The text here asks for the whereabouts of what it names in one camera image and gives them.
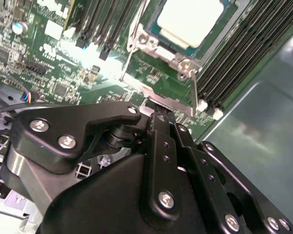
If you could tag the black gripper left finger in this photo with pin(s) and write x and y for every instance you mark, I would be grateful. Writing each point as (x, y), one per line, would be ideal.
(63, 126)

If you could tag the metal socket cover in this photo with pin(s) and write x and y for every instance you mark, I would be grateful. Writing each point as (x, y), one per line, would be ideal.
(183, 109)

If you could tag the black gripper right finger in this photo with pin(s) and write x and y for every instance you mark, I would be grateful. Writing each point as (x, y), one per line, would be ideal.
(205, 165)

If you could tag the silver CPU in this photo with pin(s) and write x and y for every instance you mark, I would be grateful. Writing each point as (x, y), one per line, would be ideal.
(190, 22)

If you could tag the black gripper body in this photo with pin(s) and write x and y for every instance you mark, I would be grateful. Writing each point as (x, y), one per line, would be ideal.
(100, 207)

